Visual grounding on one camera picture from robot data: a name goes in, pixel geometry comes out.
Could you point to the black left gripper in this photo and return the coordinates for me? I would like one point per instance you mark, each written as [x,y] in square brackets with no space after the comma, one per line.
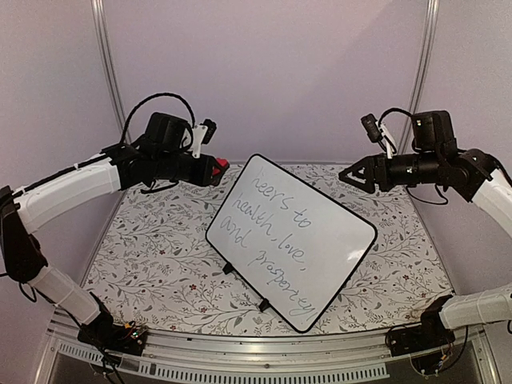
[204,177]

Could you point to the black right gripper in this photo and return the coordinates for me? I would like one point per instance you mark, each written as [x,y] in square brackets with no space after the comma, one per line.
[370,163]

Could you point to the red whiteboard eraser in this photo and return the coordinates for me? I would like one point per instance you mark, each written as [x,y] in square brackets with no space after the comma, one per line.
[220,167]

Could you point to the white whiteboard black frame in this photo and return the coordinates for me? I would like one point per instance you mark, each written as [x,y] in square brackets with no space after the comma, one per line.
[289,242]

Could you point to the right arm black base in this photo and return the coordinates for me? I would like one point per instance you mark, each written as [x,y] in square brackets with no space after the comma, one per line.
[429,334]

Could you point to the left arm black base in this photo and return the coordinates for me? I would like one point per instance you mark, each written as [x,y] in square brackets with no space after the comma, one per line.
[102,332]

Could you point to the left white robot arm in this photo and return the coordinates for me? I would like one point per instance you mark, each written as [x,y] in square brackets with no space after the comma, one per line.
[169,150]

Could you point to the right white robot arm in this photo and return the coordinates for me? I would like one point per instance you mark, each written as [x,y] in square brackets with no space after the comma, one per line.
[478,177]

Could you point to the black whiteboard stand foot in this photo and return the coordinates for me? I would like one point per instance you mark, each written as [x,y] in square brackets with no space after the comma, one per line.
[227,269]

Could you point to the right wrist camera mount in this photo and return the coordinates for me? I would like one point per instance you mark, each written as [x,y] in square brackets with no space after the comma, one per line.
[378,133]

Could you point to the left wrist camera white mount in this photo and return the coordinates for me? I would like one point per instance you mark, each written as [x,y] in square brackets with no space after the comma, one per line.
[202,134]

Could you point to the left aluminium frame post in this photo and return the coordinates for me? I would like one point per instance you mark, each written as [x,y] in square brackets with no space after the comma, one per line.
[106,56]

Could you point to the aluminium frame post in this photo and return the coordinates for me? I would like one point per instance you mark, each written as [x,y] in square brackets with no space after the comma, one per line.
[106,56]
[428,37]

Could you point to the right aluminium frame post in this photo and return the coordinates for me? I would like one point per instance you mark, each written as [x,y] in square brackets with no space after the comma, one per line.
[428,37]

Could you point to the aluminium front rail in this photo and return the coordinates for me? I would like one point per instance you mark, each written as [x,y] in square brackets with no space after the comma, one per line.
[171,357]

